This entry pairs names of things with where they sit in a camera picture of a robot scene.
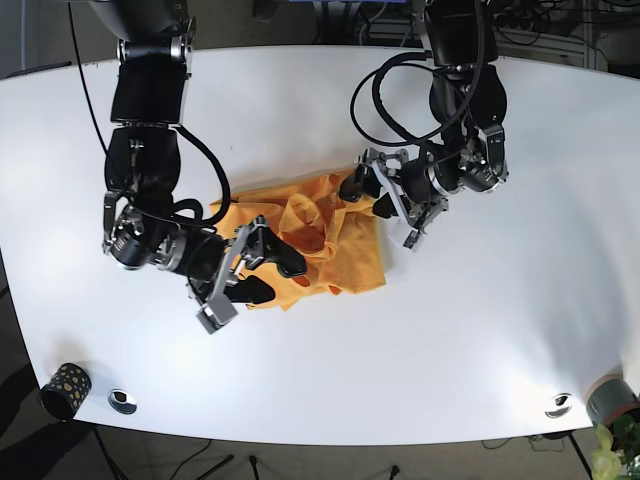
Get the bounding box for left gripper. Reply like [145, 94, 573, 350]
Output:
[339, 148, 449, 250]

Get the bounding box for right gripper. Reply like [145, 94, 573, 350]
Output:
[185, 215, 307, 334]

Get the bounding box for orange yellow T-shirt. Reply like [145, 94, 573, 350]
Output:
[217, 170, 386, 311]

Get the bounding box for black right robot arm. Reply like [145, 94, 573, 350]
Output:
[91, 1, 307, 333]

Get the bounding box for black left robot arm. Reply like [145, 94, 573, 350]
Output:
[339, 1, 509, 250]

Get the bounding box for left silver table grommet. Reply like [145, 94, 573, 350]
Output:
[107, 389, 137, 415]

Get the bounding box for silver table grommet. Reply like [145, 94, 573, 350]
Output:
[107, 389, 137, 415]
[544, 392, 574, 419]

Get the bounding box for black dotted cup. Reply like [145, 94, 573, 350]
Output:
[39, 363, 92, 421]

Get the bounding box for right silver table grommet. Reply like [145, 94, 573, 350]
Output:
[544, 392, 574, 419]

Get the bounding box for grey plant pot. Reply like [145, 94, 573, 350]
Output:
[585, 374, 639, 427]

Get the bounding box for green potted plant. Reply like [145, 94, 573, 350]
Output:
[591, 414, 639, 480]

